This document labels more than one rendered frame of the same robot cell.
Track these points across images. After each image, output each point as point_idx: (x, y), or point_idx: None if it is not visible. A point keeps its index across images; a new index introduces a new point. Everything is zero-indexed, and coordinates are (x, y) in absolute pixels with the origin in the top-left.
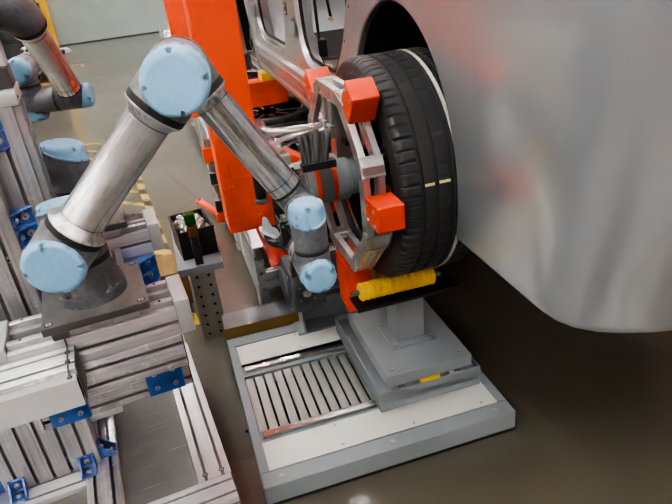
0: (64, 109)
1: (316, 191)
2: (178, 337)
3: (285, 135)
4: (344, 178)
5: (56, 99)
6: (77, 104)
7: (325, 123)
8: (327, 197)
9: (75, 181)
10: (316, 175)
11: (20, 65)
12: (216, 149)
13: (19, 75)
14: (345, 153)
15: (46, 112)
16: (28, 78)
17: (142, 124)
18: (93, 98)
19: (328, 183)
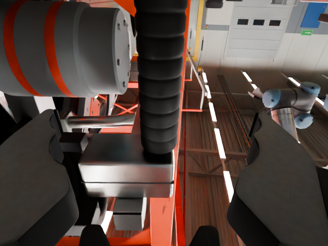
0: (292, 92)
1: (61, 61)
2: None
3: (122, 119)
4: (0, 76)
5: (293, 102)
6: (282, 97)
7: (65, 131)
8: (31, 36)
9: None
10: (66, 90)
11: (300, 126)
12: (186, 24)
13: (305, 121)
14: (19, 100)
15: (304, 91)
16: (301, 118)
17: None
18: (267, 95)
19: (35, 73)
